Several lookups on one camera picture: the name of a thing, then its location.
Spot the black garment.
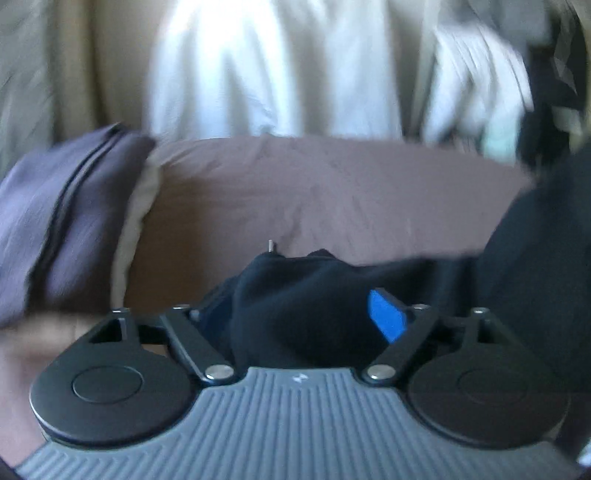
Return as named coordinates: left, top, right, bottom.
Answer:
left=198, top=143, right=591, bottom=372

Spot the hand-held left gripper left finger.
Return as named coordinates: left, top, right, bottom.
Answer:
left=87, top=303, right=235, bottom=385

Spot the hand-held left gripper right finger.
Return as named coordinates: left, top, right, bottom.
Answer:
left=361, top=288, right=513, bottom=386

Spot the dark hanging cloth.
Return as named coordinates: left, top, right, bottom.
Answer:
left=519, top=0, right=591, bottom=174

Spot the white crumpled cloth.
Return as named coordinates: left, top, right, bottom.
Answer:
left=422, top=21, right=534, bottom=160

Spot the folded cream garment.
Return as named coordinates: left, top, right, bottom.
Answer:
left=110, top=159, right=163, bottom=311

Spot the grey hanging cloth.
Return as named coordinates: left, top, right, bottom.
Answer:
left=0, top=0, right=61, bottom=162

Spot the brown bed sheet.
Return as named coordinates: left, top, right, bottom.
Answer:
left=0, top=136, right=591, bottom=464

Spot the folded purple knit sweater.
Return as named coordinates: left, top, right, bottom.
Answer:
left=0, top=122, right=157, bottom=329

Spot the white curtain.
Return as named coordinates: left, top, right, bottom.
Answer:
left=148, top=0, right=404, bottom=140

